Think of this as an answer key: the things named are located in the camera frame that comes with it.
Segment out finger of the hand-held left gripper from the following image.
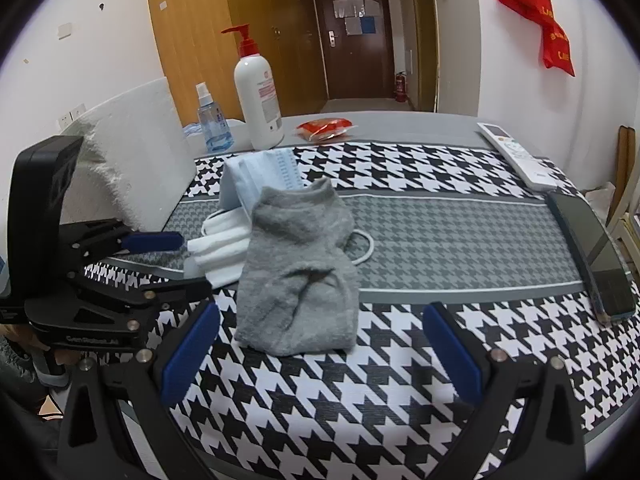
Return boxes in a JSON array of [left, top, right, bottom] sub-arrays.
[[62, 220, 183, 261], [65, 274, 213, 309]]

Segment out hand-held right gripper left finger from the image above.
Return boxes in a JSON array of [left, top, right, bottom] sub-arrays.
[[56, 301, 222, 480]]

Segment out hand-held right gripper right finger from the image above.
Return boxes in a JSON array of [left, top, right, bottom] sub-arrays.
[[422, 301, 586, 480]]

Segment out white face mask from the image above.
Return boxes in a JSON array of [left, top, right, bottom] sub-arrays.
[[186, 207, 375, 288]]

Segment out white foam box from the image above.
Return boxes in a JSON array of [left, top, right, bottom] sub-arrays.
[[60, 77, 196, 233]]

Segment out grey sock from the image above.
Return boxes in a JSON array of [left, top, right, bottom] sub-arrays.
[[234, 177, 361, 357]]

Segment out blue face mask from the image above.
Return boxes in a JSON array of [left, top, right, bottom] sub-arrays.
[[218, 149, 305, 211]]

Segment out black white houndstooth tablecloth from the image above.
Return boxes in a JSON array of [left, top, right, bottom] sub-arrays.
[[82, 110, 640, 480]]

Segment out blue spray bottle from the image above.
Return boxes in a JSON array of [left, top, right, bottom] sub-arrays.
[[196, 81, 235, 153]]

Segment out black smartphone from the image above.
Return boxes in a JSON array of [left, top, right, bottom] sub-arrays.
[[544, 190, 638, 323]]

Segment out white pump bottle red cap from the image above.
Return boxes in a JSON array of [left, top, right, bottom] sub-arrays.
[[221, 23, 285, 151]]

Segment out red snack packet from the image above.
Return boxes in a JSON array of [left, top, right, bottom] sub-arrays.
[[296, 116, 357, 142]]

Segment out white remote control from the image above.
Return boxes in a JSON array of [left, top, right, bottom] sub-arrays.
[[476, 122, 551, 192]]

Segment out white plastic bag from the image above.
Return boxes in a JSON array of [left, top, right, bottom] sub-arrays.
[[585, 182, 616, 211]]

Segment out wooden wardrobe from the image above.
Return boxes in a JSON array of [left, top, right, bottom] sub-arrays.
[[145, 0, 331, 121]]

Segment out wooden boards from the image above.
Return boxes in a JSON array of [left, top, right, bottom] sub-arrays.
[[607, 125, 640, 226]]

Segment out dark brown door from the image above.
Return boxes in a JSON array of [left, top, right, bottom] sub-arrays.
[[312, 0, 396, 101]]

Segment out white paper notice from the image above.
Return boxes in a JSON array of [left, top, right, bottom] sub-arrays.
[[332, 0, 381, 19]]

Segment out wooden side door frame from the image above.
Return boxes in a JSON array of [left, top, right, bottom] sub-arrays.
[[400, 0, 440, 111]]

